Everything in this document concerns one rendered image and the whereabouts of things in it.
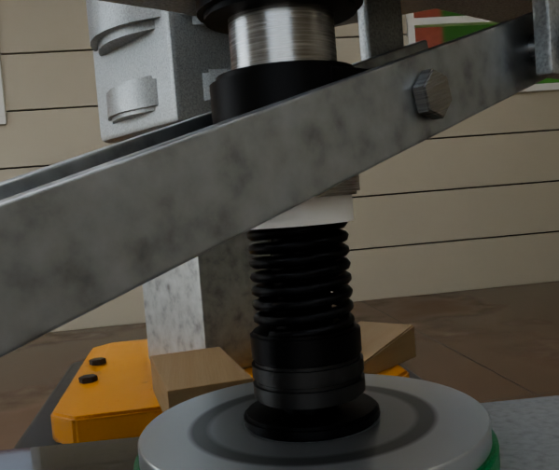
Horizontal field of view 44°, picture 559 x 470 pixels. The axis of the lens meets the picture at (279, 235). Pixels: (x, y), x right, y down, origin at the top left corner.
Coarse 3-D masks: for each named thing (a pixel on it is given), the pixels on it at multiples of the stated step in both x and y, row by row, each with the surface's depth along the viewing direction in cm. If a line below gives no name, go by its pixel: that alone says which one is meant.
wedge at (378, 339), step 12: (360, 324) 109; (372, 324) 108; (384, 324) 107; (396, 324) 106; (372, 336) 103; (384, 336) 102; (396, 336) 101; (408, 336) 103; (372, 348) 98; (384, 348) 98; (396, 348) 100; (408, 348) 103; (372, 360) 96; (384, 360) 98; (396, 360) 100; (372, 372) 96
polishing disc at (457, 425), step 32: (384, 384) 49; (416, 384) 48; (160, 416) 46; (192, 416) 45; (224, 416) 45; (384, 416) 42; (416, 416) 42; (448, 416) 41; (480, 416) 41; (160, 448) 40; (192, 448) 39; (224, 448) 39; (256, 448) 38; (288, 448) 38; (320, 448) 38; (352, 448) 37; (384, 448) 37; (416, 448) 36; (448, 448) 36; (480, 448) 37
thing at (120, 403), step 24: (96, 360) 116; (120, 360) 118; (144, 360) 117; (72, 384) 104; (96, 384) 103; (120, 384) 102; (144, 384) 101; (72, 408) 91; (96, 408) 90; (120, 408) 89; (144, 408) 89; (72, 432) 88; (96, 432) 88; (120, 432) 88
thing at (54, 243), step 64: (384, 64) 39; (448, 64) 43; (512, 64) 48; (192, 128) 43; (256, 128) 32; (320, 128) 35; (384, 128) 38; (448, 128) 43; (0, 192) 35; (64, 192) 25; (128, 192) 27; (192, 192) 29; (256, 192) 32; (320, 192) 35; (0, 256) 24; (64, 256) 25; (128, 256) 27; (192, 256) 29; (0, 320) 24; (64, 320) 25
